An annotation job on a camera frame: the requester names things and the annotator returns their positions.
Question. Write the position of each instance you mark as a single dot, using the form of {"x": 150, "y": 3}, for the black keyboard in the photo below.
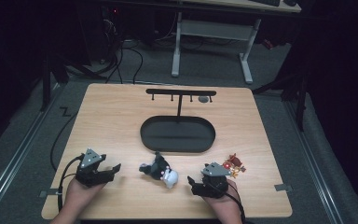
{"x": 265, "y": 2}

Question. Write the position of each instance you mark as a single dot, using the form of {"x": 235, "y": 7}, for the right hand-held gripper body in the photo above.
{"x": 214, "y": 185}

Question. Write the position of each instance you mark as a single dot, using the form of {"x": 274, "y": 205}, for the metal floor rail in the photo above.
{"x": 315, "y": 168}
{"x": 15, "y": 155}

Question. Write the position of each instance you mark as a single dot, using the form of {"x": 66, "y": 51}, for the grey round table grommet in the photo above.
{"x": 203, "y": 99}

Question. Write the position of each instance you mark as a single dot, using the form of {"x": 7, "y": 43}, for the white-legged wooden desk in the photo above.
{"x": 217, "y": 29}

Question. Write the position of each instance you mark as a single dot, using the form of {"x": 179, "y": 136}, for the person's right hand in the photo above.
{"x": 227, "y": 202}

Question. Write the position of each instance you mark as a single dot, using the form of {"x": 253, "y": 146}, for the black hook stand with tray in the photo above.
{"x": 177, "y": 135}

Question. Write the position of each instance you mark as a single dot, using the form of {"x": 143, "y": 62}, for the dark metal stand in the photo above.
{"x": 48, "y": 81}
{"x": 296, "y": 93}

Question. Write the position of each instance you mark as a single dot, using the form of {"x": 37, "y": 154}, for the grey tape strip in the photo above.
{"x": 282, "y": 187}
{"x": 51, "y": 193}

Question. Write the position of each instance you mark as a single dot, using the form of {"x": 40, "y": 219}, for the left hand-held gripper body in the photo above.
{"x": 88, "y": 174}

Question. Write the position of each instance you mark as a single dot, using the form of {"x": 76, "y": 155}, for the person's left hand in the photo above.
{"x": 79, "y": 194}

